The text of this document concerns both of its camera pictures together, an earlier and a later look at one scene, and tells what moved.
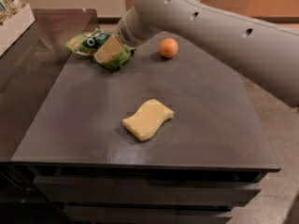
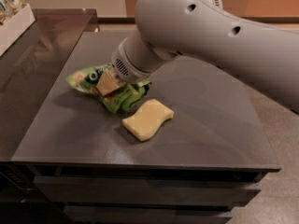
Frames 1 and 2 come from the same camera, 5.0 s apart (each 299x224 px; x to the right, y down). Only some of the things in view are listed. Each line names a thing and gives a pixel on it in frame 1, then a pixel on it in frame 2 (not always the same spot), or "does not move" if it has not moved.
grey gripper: x=130 y=35 -> x=128 y=66
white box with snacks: x=16 y=16 does not move
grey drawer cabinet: x=168 y=138 does not move
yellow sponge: x=146 y=121 does not move
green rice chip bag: x=88 y=44 -> x=116 y=101
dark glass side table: x=28 y=70 does not move
